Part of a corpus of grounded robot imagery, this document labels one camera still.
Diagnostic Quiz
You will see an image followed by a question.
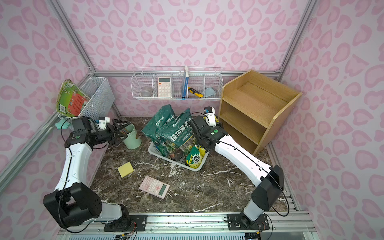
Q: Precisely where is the light blue cup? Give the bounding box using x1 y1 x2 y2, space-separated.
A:
205 87 216 98

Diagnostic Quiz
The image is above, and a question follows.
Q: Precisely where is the small yellow green bag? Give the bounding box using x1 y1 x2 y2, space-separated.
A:
186 145 206 169

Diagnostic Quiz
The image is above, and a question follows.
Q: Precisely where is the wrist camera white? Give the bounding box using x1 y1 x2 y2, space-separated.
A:
204 107 217 127
98 117 110 130

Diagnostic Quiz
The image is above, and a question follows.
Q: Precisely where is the green red snack bag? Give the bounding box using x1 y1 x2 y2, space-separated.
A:
56 79 90 117

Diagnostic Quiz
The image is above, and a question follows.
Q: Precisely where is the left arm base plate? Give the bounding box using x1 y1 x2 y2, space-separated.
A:
104 215 148 233

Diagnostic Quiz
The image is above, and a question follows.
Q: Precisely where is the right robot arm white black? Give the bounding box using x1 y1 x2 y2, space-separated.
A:
188 116 285 229

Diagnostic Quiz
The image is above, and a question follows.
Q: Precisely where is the yellow utility knife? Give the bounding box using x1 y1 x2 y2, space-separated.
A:
188 88 204 98

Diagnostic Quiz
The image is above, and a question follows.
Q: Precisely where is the pink calculator in basket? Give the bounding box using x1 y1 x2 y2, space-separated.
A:
158 77 172 98

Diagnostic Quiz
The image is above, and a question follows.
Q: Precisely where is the wooden shelf unit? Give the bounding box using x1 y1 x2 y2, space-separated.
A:
219 70 302 156

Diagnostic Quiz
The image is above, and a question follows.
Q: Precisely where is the dark green soil bag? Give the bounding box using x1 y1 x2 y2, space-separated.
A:
157 108 195 148
142 104 176 156

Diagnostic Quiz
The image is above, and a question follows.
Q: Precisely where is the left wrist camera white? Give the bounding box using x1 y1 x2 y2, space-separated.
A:
98 117 110 130

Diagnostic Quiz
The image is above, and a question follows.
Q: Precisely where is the pink calculator on floor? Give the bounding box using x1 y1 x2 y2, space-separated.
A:
139 176 170 199

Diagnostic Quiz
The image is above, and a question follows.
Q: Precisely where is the mint green star hook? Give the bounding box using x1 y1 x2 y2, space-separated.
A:
55 119 71 130

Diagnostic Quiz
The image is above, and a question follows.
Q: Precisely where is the yellow sticky note pad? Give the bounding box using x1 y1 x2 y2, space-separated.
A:
118 162 134 178

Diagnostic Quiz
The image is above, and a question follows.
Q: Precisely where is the white wire wall basket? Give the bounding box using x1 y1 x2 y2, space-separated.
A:
131 66 224 100

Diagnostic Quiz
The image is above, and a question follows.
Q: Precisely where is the mint green pencil cup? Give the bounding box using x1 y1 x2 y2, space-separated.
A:
122 124 142 150

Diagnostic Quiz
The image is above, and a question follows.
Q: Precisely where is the clear glass bowl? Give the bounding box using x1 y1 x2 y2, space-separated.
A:
140 87 153 98

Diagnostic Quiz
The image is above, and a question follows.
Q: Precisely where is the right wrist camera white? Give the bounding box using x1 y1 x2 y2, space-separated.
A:
204 107 217 127

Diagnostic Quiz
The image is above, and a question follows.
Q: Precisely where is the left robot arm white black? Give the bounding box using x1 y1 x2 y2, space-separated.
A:
43 116 133 232

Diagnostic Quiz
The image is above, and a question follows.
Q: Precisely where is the white plastic basket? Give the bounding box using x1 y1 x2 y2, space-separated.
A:
148 137 210 172

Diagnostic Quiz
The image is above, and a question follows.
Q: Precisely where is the white mesh side basket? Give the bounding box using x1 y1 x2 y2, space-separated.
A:
59 76 116 121

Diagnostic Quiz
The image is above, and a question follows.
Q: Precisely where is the blue book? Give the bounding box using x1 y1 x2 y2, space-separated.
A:
182 66 189 99

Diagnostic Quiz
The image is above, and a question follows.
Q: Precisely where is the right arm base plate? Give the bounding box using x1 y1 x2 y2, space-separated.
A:
223 213 270 231

